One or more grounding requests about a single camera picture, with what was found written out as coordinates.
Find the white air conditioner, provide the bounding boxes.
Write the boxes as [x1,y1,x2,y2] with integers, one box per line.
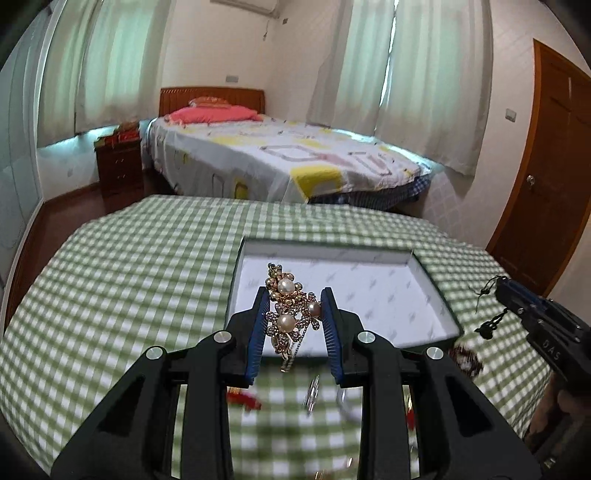
[211,0,283,18]

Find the brown wooden door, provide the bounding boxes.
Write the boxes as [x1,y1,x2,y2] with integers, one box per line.
[487,41,590,295]

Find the wall light switch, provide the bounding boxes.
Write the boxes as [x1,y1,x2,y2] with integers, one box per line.
[505,108,517,123]

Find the white pearl necklace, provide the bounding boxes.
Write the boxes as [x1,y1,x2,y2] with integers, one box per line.
[448,339,485,378]

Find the black gourd pendant tassel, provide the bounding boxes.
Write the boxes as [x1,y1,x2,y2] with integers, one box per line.
[474,275,510,341]

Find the green white shallow box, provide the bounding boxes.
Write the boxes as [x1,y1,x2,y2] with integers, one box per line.
[226,238,463,351]

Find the white curtain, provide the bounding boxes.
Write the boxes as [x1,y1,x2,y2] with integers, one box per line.
[307,0,493,177]
[37,1,172,148]

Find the dark wooden nightstand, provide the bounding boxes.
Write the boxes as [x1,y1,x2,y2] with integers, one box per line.
[94,139,143,196]

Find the pearl flower gold brooch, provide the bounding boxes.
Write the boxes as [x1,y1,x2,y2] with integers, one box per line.
[264,263,322,373]

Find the red items on nightstand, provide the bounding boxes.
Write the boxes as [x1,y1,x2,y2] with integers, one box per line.
[93,121,140,149]

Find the left white curtain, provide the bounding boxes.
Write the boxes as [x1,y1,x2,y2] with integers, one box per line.
[37,1,172,148]

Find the wooden headboard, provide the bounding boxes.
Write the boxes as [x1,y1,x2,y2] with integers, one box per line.
[158,86,267,117]

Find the bed with patterned sheet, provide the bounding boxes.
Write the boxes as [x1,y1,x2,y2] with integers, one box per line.
[142,116,432,210]

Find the pink pillow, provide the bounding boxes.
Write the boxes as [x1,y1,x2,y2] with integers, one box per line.
[164,105,263,125]

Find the glass wardrobe sliding door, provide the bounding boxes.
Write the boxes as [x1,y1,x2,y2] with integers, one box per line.
[0,8,52,296]

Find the red tassel gold charm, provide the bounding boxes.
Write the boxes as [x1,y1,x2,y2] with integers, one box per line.
[405,396,416,431]

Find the right white curtain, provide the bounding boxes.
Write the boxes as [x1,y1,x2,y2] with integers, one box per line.
[307,0,493,177]

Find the small red knot charm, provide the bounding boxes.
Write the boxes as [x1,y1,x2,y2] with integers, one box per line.
[226,387,262,412]

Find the silver rhinestone brooch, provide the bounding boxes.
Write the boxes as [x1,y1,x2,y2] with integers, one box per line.
[304,375,320,415]

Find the green white checkered tablecloth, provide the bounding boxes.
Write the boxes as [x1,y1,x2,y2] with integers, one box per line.
[1,195,550,472]

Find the red patterned pillow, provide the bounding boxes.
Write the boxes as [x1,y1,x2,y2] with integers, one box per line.
[188,96,231,109]

